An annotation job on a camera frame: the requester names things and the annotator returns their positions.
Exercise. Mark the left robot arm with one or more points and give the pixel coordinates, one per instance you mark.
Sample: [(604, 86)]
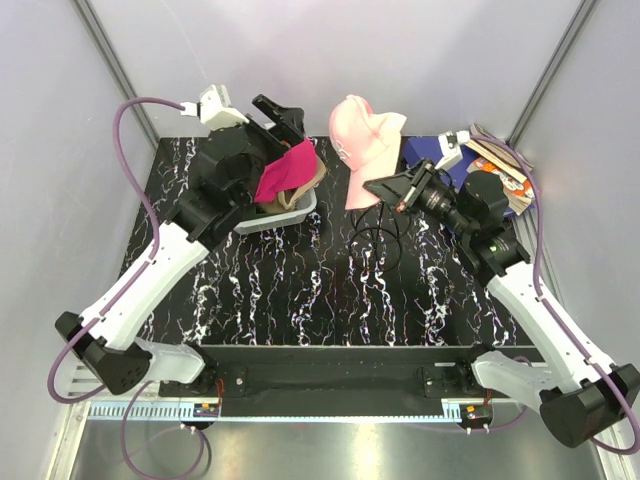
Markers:
[(223, 184)]

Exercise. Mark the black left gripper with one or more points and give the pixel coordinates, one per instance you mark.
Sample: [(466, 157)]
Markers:
[(282, 136)]

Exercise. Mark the tan paperback book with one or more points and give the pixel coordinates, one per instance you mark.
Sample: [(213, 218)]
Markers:
[(496, 151)]

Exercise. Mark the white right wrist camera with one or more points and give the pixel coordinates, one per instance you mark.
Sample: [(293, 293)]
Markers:
[(451, 148)]

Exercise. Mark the white plastic basket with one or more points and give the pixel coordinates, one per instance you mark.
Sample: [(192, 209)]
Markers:
[(304, 206)]

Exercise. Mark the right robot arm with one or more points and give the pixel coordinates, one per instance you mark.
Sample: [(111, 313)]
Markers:
[(582, 391)]

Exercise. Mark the beige baseball cap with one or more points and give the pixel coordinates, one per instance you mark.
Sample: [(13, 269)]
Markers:
[(285, 201)]

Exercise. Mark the orange paperback book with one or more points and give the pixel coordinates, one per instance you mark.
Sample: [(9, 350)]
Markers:
[(519, 194)]

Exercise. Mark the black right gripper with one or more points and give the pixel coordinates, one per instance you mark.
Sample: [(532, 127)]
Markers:
[(405, 190)]

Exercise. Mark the blue ring binder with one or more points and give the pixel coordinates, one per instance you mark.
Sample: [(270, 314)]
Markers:
[(420, 148)]

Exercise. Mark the light pink baseball cap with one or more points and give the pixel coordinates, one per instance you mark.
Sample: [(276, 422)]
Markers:
[(367, 143)]

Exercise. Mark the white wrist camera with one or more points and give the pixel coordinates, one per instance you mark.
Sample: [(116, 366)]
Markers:
[(214, 109), (451, 148)]

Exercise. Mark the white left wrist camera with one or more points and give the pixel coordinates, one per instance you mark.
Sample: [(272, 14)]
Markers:
[(214, 109)]

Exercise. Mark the magenta baseball cap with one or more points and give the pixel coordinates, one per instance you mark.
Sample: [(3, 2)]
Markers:
[(294, 169)]

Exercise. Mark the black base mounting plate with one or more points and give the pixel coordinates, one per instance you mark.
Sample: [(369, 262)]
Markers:
[(334, 383)]

